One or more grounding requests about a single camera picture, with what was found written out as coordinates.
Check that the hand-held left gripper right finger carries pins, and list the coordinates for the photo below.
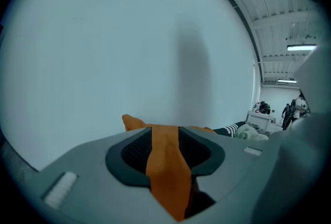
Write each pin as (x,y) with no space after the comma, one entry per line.
(232,161)

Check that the ceiling light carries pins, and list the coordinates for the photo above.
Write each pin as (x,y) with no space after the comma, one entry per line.
(301,47)
(287,81)

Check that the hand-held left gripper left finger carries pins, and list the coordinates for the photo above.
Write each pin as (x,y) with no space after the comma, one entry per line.
(90,166)

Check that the black white patterned throw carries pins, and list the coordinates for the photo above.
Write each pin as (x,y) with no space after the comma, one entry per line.
(227,130)

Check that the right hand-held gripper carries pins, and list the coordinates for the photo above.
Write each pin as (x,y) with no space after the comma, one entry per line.
(305,153)

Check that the orange cushion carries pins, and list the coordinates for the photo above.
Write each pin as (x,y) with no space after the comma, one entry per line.
(168,166)

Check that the green fleece blanket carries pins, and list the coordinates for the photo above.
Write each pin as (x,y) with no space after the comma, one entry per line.
(250,133)

